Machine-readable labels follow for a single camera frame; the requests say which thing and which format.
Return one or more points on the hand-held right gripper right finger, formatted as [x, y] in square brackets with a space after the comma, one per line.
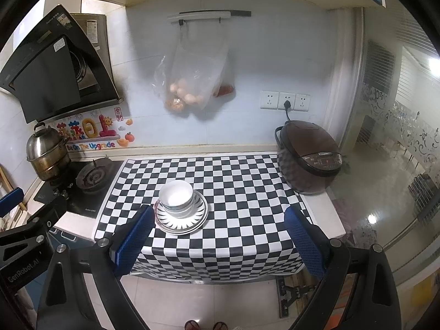
[304, 244]

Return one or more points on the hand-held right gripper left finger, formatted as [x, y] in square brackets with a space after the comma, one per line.
[134, 244]

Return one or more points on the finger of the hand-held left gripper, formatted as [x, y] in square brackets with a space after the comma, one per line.
[48, 218]
[10, 202]

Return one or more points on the white bowl with floral print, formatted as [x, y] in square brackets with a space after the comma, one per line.
[176, 196]

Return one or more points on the white plate with dark stripes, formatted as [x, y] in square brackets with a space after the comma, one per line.
[197, 209]

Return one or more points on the wooden rack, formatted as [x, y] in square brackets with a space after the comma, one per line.
[7, 180]

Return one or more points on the black gas stove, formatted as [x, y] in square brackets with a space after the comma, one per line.
[92, 178]

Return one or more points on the steel steamer pot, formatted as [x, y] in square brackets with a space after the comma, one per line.
[46, 151]

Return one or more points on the black and white checkered tablecloth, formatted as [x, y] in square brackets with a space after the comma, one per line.
[240, 213]

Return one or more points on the brown rice cooker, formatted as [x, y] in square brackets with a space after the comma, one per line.
[309, 158]

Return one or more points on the frosted glass sliding door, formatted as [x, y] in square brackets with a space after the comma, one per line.
[385, 161]

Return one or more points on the person's right foot in sandal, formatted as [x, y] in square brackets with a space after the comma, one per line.
[220, 326]

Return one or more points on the dark slatted chair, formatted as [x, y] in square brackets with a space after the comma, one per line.
[424, 196]

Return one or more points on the black range hood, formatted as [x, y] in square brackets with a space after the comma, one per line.
[41, 72]

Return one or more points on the plastic bag with red contents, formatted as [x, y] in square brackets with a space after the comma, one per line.
[225, 89]

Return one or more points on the clear plastic bag of eggs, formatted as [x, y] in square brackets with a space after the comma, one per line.
[192, 75]

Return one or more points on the louvred window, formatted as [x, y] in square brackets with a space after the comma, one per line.
[378, 65]

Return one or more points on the wooden frame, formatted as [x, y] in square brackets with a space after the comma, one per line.
[302, 302]

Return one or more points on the colourful wall sticker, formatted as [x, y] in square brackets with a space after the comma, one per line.
[92, 130]

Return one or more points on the white wall socket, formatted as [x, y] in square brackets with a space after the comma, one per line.
[268, 99]
[302, 102]
[281, 96]

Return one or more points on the wall hook rail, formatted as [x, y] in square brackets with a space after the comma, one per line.
[206, 15]

